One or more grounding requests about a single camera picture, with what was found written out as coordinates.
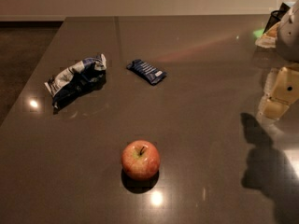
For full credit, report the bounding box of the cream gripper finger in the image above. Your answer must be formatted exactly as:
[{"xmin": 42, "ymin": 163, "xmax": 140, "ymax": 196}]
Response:
[
  {"xmin": 258, "ymin": 66, "xmax": 299, "ymax": 120},
  {"xmin": 255, "ymin": 22, "xmax": 279, "ymax": 49}
]

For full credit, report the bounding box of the red apple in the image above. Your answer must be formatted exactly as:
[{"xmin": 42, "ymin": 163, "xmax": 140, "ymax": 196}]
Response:
[{"xmin": 121, "ymin": 140, "xmax": 161, "ymax": 181}]

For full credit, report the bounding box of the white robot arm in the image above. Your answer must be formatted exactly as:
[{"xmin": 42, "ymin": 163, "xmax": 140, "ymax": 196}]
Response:
[{"xmin": 255, "ymin": 1, "xmax": 299, "ymax": 122}]

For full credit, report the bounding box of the blue rxbar wrapper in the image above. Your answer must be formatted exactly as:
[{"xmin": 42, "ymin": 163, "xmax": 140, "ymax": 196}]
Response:
[{"xmin": 126, "ymin": 59, "xmax": 166, "ymax": 86}]

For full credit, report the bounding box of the crumpled blue white chip bag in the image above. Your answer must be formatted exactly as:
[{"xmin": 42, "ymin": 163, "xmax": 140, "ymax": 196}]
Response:
[{"xmin": 45, "ymin": 54, "xmax": 107, "ymax": 109}]

